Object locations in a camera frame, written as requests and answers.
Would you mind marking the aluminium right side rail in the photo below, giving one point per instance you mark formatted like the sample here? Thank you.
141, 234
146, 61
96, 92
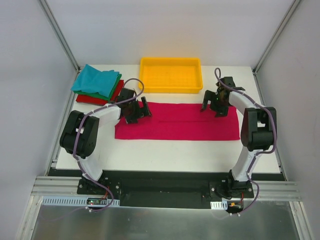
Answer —
265, 131

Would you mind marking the folded red t shirt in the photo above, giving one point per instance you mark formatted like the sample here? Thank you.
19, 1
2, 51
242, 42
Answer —
98, 101

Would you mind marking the aluminium corner post left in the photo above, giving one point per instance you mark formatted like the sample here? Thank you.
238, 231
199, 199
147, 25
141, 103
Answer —
59, 34

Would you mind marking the aluminium corner post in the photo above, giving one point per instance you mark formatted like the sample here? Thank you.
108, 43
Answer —
278, 32
59, 34

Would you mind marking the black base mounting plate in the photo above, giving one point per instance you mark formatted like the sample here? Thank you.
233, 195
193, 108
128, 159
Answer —
156, 189

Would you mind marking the white slotted cable duct left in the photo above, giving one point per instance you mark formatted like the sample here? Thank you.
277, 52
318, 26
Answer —
71, 201

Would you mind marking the folded teal t shirt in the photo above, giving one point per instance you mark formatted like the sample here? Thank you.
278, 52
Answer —
93, 82

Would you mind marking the aluminium front rail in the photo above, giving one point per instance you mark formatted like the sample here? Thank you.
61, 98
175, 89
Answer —
67, 186

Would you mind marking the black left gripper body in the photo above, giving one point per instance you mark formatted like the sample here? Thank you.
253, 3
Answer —
137, 112

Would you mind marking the pink t shirt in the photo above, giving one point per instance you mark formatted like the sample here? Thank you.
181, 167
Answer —
181, 122

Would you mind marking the aluminium corner post right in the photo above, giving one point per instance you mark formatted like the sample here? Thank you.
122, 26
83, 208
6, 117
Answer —
278, 32

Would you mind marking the white slotted cable duct right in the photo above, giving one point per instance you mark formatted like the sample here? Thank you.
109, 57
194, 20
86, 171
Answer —
219, 205

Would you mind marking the aluminium rail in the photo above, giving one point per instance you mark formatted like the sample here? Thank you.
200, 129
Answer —
265, 131
60, 101
67, 186

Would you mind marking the white slotted cable duct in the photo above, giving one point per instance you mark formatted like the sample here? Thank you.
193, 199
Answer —
219, 205
71, 201

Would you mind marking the folded green t shirt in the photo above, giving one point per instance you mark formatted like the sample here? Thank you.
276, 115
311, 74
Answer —
104, 85

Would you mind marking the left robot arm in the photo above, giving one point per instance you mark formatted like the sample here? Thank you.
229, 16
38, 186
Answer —
80, 133

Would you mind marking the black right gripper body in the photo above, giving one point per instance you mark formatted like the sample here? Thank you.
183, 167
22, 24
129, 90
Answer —
215, 104

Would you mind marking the aluminium left side rail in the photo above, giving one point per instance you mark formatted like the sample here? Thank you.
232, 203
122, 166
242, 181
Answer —
60, 101

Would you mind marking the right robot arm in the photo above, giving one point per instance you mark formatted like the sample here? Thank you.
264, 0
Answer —
239, 177

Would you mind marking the yellow plastic tray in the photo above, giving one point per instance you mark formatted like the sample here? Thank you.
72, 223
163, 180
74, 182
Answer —
171, 75

